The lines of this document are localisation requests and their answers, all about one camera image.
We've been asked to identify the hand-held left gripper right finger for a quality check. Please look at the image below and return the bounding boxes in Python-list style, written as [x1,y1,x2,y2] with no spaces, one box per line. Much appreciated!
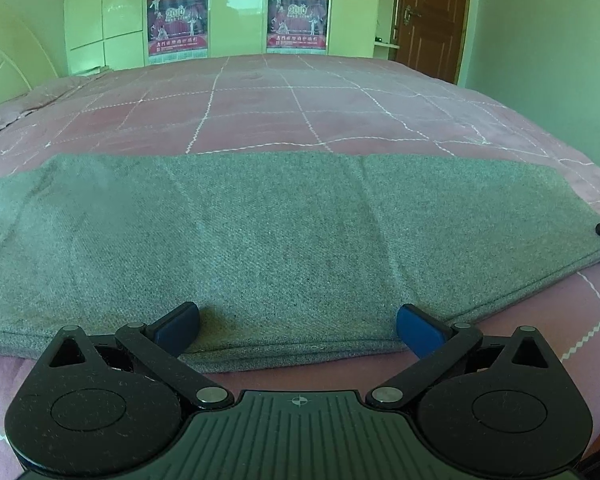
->
[364,303,562,409]

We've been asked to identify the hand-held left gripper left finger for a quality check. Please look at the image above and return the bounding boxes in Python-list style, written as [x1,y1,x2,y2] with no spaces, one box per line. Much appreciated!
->
[44,302,237,409]

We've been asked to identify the grey pants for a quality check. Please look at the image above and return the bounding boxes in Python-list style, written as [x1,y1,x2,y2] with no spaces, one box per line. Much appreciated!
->
[0,152,600,374]

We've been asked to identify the bed with pink checked sheet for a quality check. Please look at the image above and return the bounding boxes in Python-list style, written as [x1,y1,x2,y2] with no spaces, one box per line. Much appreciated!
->
[0,54,600,480]

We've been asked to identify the pink pillow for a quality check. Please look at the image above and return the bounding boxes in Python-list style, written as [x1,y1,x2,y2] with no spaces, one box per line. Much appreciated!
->
[0,66,107,137]

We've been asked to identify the brown wooden door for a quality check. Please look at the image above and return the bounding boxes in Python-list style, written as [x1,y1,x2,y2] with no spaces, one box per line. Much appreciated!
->
[395,0,474,84]

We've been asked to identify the white wooden headboard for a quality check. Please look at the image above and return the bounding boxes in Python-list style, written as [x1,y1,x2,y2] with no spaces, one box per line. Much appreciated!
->
[0,2,62,118]

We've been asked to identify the white corner shelf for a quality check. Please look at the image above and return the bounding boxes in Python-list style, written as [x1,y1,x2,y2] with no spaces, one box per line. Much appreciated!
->
[372,0,407,61]

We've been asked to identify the white glossy wardrobe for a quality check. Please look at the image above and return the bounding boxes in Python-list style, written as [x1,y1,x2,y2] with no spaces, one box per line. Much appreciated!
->
[63,0,407,77]

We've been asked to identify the red wall poster with calendar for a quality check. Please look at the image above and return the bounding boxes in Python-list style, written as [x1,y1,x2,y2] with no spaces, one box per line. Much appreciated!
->
[265,0,330,55]
[146,0,211,66]

